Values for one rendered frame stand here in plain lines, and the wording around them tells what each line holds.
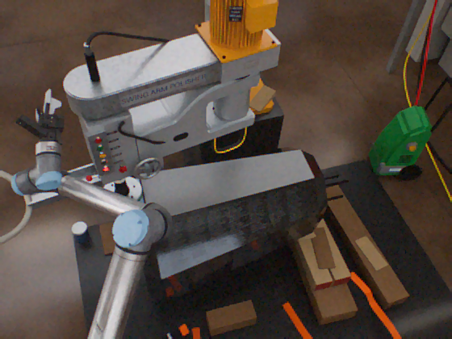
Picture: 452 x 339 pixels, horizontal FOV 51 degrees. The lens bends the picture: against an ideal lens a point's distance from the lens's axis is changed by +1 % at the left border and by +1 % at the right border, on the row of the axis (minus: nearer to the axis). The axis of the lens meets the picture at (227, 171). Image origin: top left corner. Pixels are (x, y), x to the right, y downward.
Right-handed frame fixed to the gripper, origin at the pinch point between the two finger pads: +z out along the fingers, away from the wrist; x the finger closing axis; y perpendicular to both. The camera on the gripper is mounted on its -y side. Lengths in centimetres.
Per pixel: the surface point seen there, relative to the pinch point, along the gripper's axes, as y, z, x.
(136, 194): 65, -19, -55
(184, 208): 88, -29, -45
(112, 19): 133, 231, -214
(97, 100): 18.9, -2.0, 8.6
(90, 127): 21.1, -7.6, -5.1
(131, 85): 31.3, 3.7, 15.6
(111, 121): 29.1, -4.9, -1.5
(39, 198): 15, -22, -59
